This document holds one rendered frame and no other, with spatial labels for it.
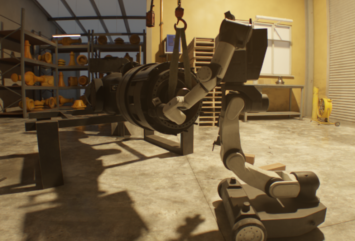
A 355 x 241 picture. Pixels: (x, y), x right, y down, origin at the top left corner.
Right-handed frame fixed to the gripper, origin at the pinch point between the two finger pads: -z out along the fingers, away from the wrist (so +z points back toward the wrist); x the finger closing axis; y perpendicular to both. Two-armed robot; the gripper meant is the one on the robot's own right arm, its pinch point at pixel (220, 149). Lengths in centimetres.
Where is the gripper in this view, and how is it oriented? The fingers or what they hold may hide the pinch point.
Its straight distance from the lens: 154.3
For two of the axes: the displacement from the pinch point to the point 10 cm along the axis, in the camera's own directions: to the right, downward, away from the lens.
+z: 1.8, -9.7, -1.5
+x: -9.4, -2.2, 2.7
